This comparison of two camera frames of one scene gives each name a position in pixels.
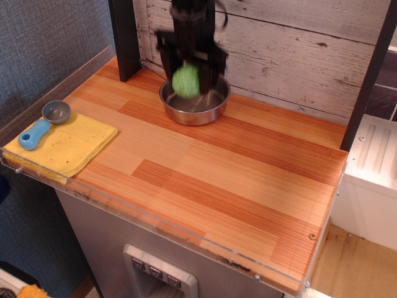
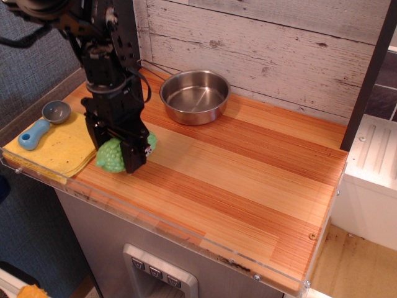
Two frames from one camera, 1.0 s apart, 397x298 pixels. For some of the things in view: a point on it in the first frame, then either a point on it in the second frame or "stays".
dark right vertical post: x=363 y=103 stays
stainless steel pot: x=205 y=108 stays
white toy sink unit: x=366 y=204 stays
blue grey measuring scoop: x=54 y=112 stays
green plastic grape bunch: x=186 y=81 → x=110 y=156
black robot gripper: x=193 y=34 → x=118 y=107
